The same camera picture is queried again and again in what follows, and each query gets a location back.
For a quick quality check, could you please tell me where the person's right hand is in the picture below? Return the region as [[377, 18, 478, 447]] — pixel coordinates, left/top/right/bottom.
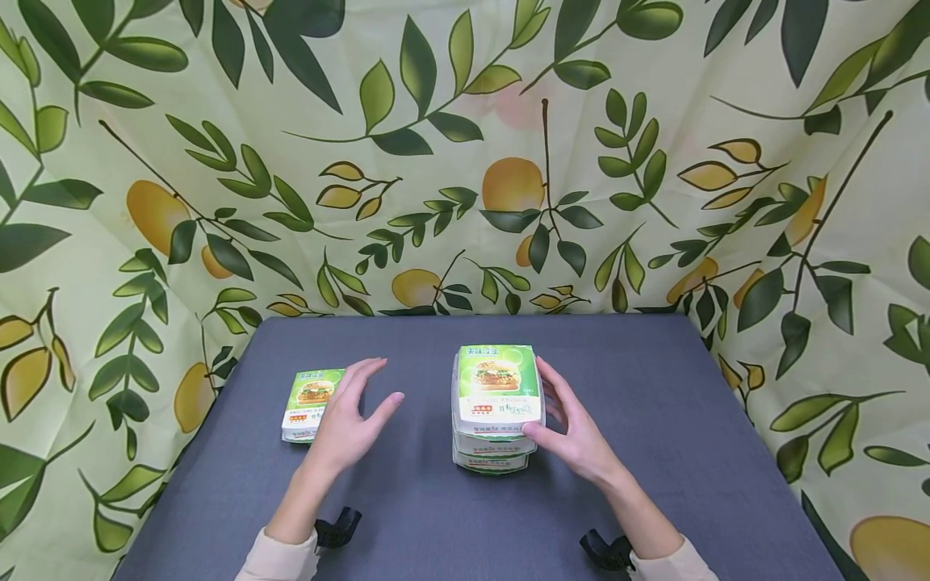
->
[[522, 356, 627, 490]]

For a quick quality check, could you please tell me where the green white burger box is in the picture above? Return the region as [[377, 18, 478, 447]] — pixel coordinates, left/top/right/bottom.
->
[[451, 445, 530, 475], [280, 368, 348, 445], [450, 345, 547, 458]]

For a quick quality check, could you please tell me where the person's left hand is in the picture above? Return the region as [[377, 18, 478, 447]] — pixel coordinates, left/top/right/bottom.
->
[[307, 357, 406, 479]]

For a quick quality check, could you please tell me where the person's right forearm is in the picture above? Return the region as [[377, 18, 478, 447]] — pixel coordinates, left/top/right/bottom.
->
[[600, 466, 720, 581]]

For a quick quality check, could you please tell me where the black wrist band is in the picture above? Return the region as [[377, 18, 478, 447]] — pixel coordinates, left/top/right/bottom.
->
[[313, 507, 363, 551], [579, 529, 636, 574]]

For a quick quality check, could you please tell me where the person's left forearm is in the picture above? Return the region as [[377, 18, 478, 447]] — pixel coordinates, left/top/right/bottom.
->
[[233, 457, 346, 581]]

